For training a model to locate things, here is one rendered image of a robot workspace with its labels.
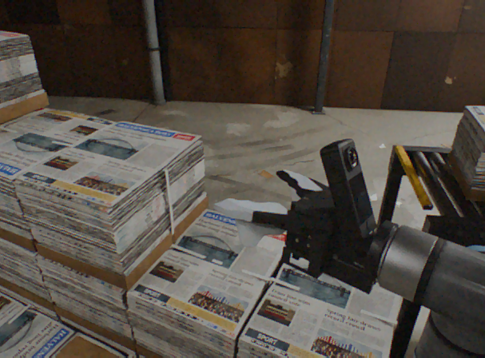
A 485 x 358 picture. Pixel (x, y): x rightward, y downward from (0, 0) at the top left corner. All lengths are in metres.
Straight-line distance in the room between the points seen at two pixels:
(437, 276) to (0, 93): 1.22
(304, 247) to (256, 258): 0.53
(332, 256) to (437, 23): 4.02
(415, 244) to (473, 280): 0.06
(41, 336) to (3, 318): 0.15
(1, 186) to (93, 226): 0.29
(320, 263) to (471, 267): 0.16
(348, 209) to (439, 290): 0.12
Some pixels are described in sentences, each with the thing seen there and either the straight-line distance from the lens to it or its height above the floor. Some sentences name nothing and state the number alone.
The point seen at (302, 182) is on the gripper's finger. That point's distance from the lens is 0.55.
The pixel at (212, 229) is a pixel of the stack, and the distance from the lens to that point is 1.11.
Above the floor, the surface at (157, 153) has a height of 1.07.
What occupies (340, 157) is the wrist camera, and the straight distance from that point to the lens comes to 0.44.
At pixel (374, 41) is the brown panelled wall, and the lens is 4.30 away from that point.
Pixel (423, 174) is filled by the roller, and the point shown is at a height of 0.79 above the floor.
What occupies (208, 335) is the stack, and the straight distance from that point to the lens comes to 0.90.
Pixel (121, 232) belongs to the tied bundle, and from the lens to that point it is 0.88.
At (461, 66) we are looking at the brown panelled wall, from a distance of 4.60.
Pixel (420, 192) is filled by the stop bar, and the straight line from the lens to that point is 1.41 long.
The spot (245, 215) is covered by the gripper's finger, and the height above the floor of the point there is 1.24.
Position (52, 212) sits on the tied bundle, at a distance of 0.97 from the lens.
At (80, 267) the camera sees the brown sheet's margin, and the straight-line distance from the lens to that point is 1.03.
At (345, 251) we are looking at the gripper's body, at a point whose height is 1.21.
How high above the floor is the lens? 1.52
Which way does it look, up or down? 31 degrees down
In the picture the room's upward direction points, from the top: straight up
